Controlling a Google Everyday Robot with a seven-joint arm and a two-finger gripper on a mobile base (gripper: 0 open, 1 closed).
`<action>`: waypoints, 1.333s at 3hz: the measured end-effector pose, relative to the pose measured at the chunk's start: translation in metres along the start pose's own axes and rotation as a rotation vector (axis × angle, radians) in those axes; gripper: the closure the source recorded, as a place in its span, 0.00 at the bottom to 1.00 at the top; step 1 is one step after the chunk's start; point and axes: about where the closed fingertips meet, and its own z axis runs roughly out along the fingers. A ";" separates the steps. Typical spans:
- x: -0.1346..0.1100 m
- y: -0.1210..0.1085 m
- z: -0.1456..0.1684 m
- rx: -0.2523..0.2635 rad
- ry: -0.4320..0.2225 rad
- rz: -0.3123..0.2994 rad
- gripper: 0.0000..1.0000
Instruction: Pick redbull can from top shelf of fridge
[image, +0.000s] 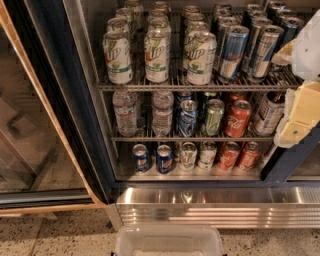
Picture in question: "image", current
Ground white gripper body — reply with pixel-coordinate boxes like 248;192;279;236
292;9;320;81

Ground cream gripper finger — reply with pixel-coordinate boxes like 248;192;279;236
271;39;296;66
274;81;320;148

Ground white labelled bottle middle shelf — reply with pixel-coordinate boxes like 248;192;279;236
253;92;285;137

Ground second row right redbull can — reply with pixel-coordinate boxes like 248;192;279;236
241;17;272;73

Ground second row redbull can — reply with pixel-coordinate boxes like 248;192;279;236
241;17;272;73
213;16;239;71

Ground red coca cola can middle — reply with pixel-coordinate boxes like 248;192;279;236
225;100;251;138

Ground second row left redbull can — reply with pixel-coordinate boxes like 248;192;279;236
213;16;239;71

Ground right coke can bottom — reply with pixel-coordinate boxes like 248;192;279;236
237;141;261;171

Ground coke can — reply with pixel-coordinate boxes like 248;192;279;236
218;141;240;171
237;141;261;171

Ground left coke can bottom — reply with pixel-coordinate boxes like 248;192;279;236
218;141;240;171

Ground front right 7up can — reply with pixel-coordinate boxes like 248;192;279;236
187;31;217;85

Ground green can middle shelf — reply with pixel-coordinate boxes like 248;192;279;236
204;99;225;136

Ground second row right 7up can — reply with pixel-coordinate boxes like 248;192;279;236
183;21;209;70

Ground second row 7up can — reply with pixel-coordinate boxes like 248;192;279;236
183;21;209;70
107;17;130;36
149;18;171;33

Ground right 7up can bottom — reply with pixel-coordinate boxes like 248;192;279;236
198;141;217;169

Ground blue pepsi can middle shelf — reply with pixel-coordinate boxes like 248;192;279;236
178;100;198;137

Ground steel fridge bottom grille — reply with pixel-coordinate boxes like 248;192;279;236
106;187;320;229

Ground left 7up can bottom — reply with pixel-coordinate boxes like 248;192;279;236
180;142;197;171

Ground front middle 7up can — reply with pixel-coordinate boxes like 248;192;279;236
144;30;170;83

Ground second row middle 7up can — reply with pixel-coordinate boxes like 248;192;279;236
149;18;171;33

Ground right pepsi can bottom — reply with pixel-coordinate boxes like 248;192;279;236
156;144;173;174

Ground pepsi can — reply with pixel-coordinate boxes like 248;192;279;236
132;144;149;172
156;144;173;174

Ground left pepsi can bottom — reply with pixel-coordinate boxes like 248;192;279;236
132;144;149;172

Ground front left 7up can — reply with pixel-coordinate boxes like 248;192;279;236
102;31;133;85

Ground second row left 7up can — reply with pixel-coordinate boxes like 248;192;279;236
107;17;130;36

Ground open glass fridge door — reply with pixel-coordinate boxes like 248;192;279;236
0;0;106;216

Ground right water bottle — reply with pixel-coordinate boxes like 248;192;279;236
152;91;174;137

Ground water bottle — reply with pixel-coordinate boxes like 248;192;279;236
112;91;137;137
152;91;174;137

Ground left water bottle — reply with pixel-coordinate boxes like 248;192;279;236
112;91;137;137

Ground clear plastic bin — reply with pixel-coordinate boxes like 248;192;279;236
115;224;224;256

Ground top wire shelf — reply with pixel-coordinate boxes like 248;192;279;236
94;9;305;93

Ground wire shelf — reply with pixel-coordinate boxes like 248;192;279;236
94;9;305;93
112;97;271;142

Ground dark blue fridge door frame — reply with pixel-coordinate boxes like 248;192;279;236
261;121;320;184

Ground middle wire shelf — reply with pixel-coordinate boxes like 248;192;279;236
112;97;271;142

